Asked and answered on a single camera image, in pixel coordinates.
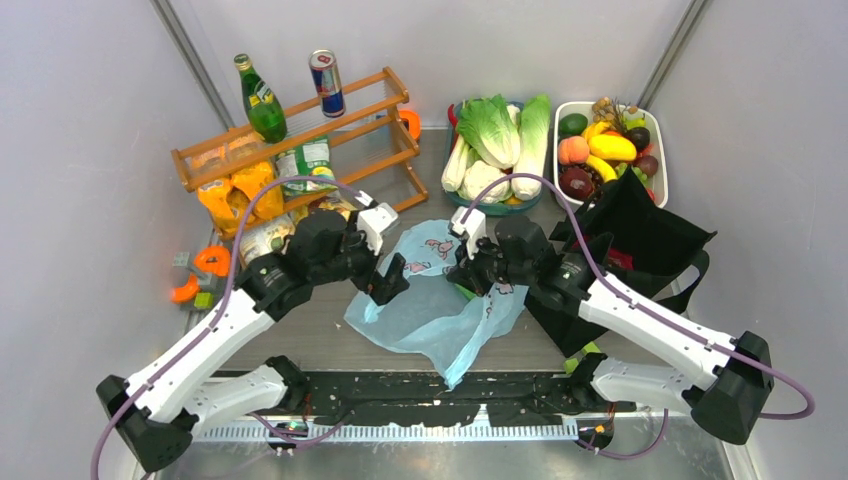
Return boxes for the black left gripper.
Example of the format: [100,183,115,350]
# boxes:
[312,211,409,303]

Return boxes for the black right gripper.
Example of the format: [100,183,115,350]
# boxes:
[447,231,534,298]

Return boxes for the light blue plastic bag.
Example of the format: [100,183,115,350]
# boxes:
[344,220,528,389]

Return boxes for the black tote bag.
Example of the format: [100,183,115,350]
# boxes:
[525,172,717,357]

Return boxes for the green lettuce leaf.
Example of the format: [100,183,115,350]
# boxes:
[457,94,520,170]

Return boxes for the red chili pepper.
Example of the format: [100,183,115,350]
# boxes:
[447,104,458,128]

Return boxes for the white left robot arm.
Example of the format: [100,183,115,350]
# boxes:
[96,203,409,473]

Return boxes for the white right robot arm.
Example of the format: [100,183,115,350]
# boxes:
[447,207,774,445]

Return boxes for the teal vegetable basket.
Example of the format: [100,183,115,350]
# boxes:
[442,100,542,217]

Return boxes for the white cauliflower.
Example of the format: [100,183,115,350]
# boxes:
[458,160,512,204]

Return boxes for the barbecue chips bag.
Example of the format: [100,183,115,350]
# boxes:
[290,194,358,224]

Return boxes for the peach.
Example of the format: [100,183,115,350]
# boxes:
[557,136,590,165]

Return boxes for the yellow banana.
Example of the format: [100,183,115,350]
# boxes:
[586,155,618,183]

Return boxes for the white brown snack bag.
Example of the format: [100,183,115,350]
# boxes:
[238,213,295,266]

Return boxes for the green grapes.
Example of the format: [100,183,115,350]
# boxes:
[615,162,650,187]

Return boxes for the white fruit basket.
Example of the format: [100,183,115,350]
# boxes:
[552,97,668,209]

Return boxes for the napa cabbage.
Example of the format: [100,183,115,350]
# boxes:
[511,94,551,201]

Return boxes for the green avocado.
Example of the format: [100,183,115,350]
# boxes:
[557,113,589,139]

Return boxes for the yellow mango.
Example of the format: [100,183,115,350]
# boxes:
[588,134,638,162]

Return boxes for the wooden shelf rack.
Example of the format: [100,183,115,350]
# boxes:
[171,66,429,212]

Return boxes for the green white snack bag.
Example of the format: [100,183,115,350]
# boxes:
[276,135,337,198]

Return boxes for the orange toy arch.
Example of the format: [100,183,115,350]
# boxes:
[193,245,232,278]

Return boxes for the orange snack bag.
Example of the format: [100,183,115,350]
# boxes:
[196,160,284,236]

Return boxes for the green glass bottle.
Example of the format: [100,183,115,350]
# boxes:
[233,53,288,144]

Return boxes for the blue red drink can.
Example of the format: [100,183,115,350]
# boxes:
[308,49,346,118]

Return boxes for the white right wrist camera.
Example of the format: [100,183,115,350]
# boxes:
[448,206,486,259]

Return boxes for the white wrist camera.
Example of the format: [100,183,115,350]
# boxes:
[356,202,399,257]
[448,206,486,259]

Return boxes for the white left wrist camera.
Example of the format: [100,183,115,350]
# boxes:
[356,202,399,257]

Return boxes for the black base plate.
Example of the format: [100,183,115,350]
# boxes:
[261,369,637,429]

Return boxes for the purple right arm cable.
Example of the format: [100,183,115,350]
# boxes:
[460,173,817,461]

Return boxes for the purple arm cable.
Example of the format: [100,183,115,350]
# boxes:
[460,173,817,461]
[90,175,376,480]

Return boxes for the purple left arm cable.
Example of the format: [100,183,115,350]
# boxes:
[90,175,376,480]

